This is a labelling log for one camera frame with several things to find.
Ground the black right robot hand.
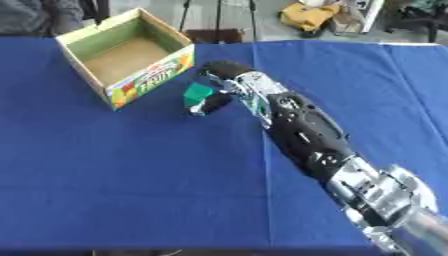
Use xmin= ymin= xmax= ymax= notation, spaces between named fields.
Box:
xmin=189 ymin=60 xmax=263 ymax=117

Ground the black chair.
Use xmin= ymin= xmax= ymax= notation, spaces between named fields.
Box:
xmin=385 ymin=0 xmax=448 ymax=44

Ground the green block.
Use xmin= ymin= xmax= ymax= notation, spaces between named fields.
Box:
xmin=182 ymin=82 xmax=216 ymax=108

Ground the white board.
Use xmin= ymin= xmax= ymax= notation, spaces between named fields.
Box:
xmin=360 ymin=0 xmax=387 ymax=34

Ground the person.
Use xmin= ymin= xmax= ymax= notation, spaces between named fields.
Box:
xmin=0 ymin=0 xmax=86 ymax=37

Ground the tan cardboard box green inside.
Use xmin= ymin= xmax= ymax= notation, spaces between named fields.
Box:
xmin=54 ymin=7 xmax=196 ymax=111

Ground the black tripod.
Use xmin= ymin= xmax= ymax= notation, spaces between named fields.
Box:
xmin=176 ymin=0 xmax=261 ymax=43

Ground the yellow bag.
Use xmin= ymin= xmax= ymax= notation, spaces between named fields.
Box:
xmin=278 ymin=2 xmax=343 ymax=33

